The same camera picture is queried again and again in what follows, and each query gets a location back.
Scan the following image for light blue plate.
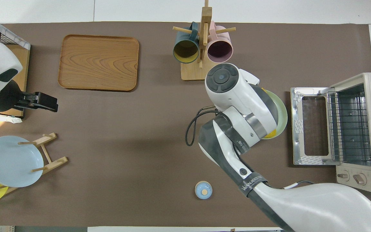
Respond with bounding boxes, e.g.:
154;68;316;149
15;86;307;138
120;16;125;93
0;136;44;188

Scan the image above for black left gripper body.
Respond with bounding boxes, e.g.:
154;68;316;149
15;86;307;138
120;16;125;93
13;92;53;112

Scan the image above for pink mug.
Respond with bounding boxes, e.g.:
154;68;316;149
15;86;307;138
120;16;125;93
206;21;234;63

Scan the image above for brown table mat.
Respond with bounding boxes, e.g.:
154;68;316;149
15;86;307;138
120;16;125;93
0;22;371;227

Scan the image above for blue jar with cork knob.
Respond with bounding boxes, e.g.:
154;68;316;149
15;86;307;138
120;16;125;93
195;181;213;200

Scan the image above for wooden plate rack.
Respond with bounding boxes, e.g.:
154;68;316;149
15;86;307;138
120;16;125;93
0;132;68;195

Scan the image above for light green plate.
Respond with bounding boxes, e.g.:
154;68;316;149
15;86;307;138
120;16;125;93
261;89;288;140

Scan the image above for yellow corn cob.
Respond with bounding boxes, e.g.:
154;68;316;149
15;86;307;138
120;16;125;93
261;87;277;140

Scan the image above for wooden serving tray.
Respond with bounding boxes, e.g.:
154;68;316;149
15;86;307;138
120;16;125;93
58;34;139;92

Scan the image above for dark teal mug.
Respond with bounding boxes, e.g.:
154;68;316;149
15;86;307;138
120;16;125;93
173;22;200;64

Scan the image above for wooden shelf with wire mesh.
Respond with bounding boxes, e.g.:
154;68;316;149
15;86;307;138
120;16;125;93
0;13;31;123

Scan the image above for wooden mug rack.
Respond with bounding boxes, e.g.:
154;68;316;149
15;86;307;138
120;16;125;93
173;0;236;81

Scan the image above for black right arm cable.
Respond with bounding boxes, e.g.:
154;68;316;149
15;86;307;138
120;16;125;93
185;106;221;147

